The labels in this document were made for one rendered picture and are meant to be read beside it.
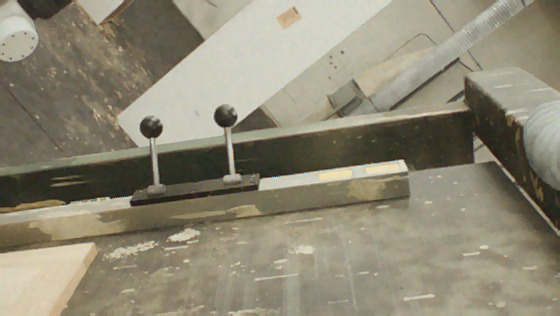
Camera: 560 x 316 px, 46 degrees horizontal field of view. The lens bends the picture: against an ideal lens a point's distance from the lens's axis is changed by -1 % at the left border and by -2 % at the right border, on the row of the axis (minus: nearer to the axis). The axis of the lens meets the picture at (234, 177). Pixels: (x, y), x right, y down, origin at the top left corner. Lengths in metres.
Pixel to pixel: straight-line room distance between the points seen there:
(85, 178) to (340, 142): 0.49
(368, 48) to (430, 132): 7.87
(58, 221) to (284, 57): 3.68
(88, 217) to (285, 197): 0.31
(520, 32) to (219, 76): 5.50
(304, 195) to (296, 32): 3.66
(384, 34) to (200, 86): 4.72
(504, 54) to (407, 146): 8.19
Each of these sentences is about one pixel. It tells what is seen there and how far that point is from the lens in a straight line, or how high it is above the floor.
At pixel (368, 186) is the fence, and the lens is 1.00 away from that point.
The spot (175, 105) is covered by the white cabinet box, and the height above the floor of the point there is 0.42.
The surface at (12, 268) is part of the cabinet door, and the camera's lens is 1.00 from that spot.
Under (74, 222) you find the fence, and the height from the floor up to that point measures 1.27.
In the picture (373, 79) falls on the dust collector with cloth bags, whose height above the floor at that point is 1.52.
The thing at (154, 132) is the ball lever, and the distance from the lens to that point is 1.06.
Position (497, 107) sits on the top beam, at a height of 1.88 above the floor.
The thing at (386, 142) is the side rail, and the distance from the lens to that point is 1.24.
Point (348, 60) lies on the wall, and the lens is 9.11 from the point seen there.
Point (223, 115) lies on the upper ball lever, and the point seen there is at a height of 1.55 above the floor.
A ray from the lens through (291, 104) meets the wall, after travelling 9.21.
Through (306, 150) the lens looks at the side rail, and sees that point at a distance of 1.23.
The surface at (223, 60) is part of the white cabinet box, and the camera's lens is 4.69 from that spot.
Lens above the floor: 1.80
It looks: 17 degrees down
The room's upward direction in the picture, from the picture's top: 53 degrees clockwise
